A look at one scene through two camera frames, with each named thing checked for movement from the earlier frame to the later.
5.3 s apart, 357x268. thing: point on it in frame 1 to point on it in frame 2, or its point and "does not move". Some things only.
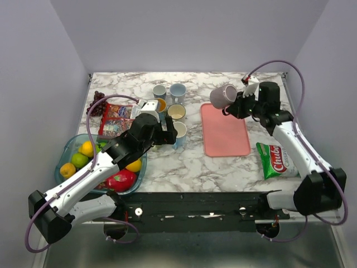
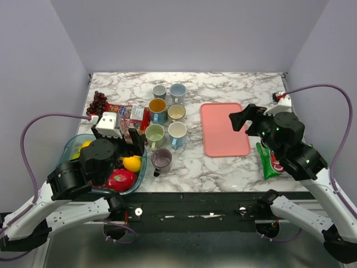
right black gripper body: (245, 106) to (261, 126)
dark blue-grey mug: (159, 91) does not move
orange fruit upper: (86, 148) does not move
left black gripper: (167, 137) to (137, 148)
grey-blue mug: (177, 91) does not move
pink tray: (223, 135) does not move
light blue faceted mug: (181, 129) does not move
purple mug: (222, 96) to (161, 159)
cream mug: (177, 111) does not move
